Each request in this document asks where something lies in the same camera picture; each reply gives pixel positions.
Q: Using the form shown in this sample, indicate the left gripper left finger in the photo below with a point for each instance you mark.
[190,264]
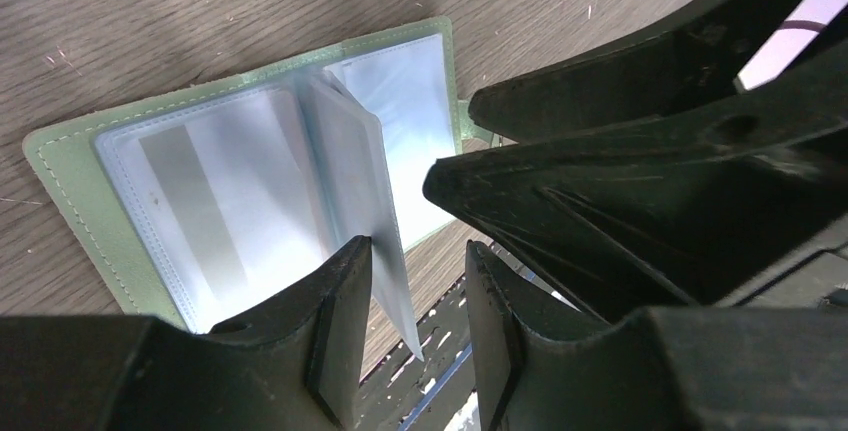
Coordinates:
[292,362]

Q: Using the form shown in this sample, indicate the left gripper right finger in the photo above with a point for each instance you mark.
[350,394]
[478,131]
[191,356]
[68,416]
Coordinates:
[541,365]

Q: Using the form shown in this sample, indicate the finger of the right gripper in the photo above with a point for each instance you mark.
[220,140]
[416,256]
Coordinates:
[708,207]
[685,60]

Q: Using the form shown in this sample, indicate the white card in holder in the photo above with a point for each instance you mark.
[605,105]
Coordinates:
[224,196]

